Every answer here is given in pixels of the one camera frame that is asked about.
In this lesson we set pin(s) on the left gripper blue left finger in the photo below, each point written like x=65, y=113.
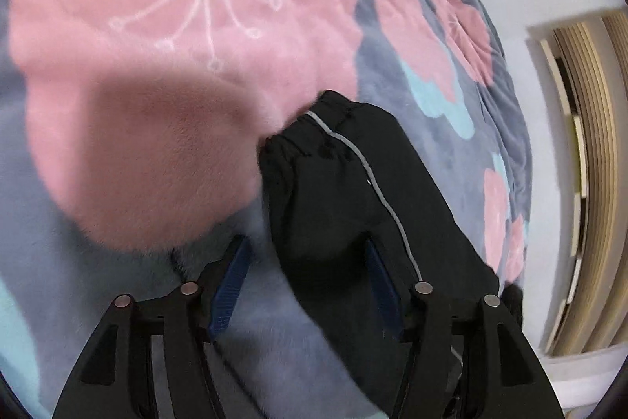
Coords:
x=113, y=376

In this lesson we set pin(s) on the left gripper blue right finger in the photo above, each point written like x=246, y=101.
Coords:
x=501, y=375

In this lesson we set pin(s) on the black hooded jacket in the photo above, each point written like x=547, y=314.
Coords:
x=360, y=210

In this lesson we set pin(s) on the grey floral bed blanket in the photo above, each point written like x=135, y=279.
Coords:
x=131, y=135

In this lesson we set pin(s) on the tan window blind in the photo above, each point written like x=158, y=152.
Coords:
x=587, y=60

